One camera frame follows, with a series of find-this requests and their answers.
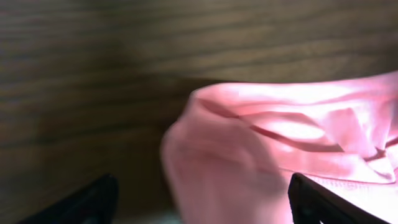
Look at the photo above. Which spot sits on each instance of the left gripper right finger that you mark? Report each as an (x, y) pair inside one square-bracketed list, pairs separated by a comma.
[(311, 203)]

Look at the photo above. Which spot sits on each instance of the pink printed t-shirt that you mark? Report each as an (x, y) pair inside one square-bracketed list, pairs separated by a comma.
[(230, 155)]

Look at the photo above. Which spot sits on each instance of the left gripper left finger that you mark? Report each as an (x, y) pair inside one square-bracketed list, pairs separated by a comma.
[(95, 203)]

